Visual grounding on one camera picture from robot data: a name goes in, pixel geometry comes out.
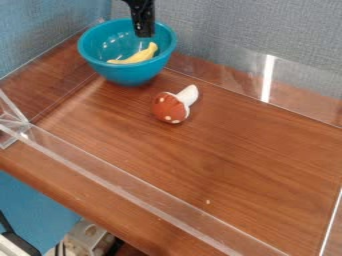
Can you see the grey power strip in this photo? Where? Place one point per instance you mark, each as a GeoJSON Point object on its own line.
{"type": "Point", "coordinates": [86, 240]}

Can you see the clear acrylic tray wall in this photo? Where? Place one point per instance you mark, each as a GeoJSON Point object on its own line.
{"type": "Point", "coordinates": [242, 181]}

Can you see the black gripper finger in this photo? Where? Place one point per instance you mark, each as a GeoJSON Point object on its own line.
{"type": "Point", "coordinates": [144, 16]}

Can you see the yellow toy banana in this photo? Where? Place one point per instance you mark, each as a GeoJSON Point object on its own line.
{"type": "Point", "coordinates": [140, 56]}

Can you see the red white toy mushroom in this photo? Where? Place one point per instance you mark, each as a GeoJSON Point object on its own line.
{"type": "Point", "coordinates": [172, 107]}

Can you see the blue plastic bowl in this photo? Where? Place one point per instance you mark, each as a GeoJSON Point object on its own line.
{"type": "Point", "coordinates": [113, 41]}

